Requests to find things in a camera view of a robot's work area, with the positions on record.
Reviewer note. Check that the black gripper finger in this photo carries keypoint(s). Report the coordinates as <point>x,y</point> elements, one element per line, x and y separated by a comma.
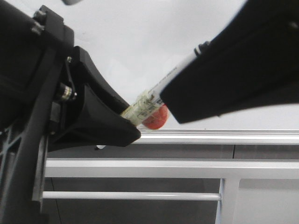
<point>252,15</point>
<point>243,67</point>
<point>92,120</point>

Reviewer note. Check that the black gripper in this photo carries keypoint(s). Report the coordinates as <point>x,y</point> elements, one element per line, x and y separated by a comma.
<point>33,52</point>

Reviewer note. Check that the white black whiteboard marker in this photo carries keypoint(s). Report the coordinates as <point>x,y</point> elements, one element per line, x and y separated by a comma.
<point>149,101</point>

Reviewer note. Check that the red round magnet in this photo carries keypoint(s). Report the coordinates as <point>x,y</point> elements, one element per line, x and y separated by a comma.
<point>157,119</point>

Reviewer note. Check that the white horizontal stand rod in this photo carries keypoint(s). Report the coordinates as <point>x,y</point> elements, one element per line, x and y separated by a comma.
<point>132,195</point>

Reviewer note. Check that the white perforated pegboard panel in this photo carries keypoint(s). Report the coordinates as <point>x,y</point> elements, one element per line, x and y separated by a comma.
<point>258,201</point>

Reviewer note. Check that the white whiteboard with aluminium frame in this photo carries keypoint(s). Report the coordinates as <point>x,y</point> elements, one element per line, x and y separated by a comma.
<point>134,43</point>

